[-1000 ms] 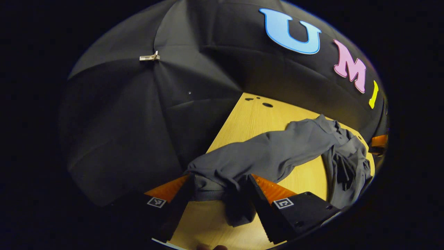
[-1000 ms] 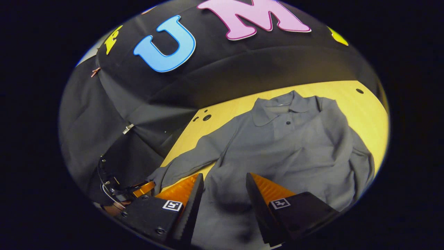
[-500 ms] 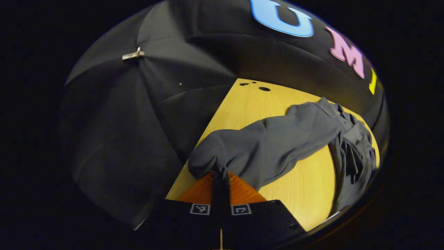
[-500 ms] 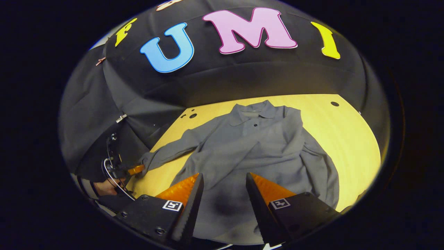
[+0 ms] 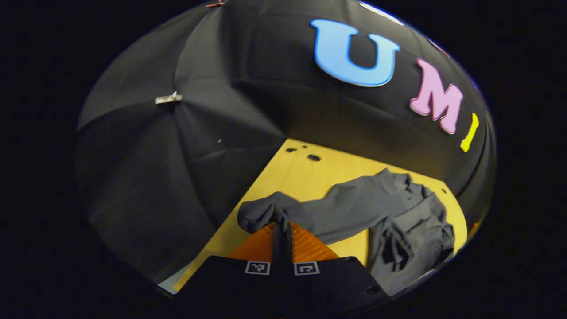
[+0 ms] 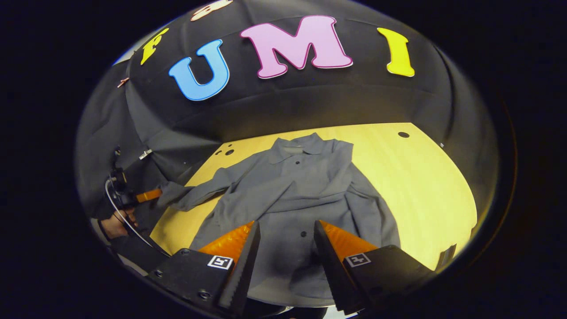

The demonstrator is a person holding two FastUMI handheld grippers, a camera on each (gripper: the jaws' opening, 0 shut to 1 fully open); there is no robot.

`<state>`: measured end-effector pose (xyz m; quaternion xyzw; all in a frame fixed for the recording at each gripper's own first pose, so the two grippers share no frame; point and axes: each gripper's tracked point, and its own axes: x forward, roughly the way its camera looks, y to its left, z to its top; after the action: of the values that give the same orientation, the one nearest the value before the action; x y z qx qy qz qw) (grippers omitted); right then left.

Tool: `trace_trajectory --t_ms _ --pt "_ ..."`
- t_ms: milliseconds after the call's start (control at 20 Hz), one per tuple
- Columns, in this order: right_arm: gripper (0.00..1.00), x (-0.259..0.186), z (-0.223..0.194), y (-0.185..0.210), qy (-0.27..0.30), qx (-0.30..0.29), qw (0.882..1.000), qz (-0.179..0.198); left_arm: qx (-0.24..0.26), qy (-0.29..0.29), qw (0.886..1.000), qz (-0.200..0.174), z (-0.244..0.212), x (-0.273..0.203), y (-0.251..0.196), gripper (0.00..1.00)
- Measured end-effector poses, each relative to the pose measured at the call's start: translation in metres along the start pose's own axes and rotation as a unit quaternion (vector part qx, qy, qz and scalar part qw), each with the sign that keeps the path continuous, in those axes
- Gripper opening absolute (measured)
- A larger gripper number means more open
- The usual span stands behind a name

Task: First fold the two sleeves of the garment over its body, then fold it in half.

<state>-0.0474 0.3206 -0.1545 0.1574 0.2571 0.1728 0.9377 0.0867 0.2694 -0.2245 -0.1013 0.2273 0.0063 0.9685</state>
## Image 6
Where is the black backdrop cloth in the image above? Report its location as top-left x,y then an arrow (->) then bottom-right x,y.
75,0 -> 501,222

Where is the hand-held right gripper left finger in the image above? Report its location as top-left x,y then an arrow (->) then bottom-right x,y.
148,220 -> 262,317

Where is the grey button shirt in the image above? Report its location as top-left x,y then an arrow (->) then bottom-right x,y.
157,133 -> 401,307

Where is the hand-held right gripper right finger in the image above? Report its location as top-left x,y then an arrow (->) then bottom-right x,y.
314,220 -> 434,313

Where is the white cable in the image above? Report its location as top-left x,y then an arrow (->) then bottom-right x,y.
105,176 -> 171,258

